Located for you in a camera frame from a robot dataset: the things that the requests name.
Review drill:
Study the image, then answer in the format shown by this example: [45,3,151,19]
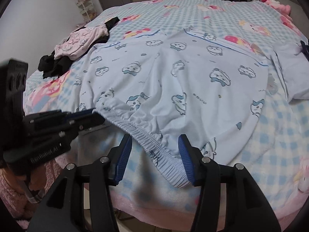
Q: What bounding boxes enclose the white storage shelf rack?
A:
[76,0,97,23]

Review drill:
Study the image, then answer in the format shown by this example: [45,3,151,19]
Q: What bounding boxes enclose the navy striped folded garment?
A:
[300,40,309,61]

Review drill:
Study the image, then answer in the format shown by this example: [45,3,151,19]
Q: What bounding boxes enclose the pink cartoon pajama garment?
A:
[54,24,110,61]

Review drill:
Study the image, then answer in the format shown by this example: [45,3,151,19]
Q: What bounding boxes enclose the folded light blue garment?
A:
[271,41,308,102]

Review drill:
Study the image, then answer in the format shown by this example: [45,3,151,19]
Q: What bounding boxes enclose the black garment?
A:
[38,17,120,78]

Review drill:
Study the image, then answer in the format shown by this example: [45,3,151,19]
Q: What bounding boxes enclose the pink plush toy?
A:
[265,0,291,15]

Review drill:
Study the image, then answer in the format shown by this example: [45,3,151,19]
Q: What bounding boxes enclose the light blue cartoon pajama pants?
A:
[67,27,268,188]

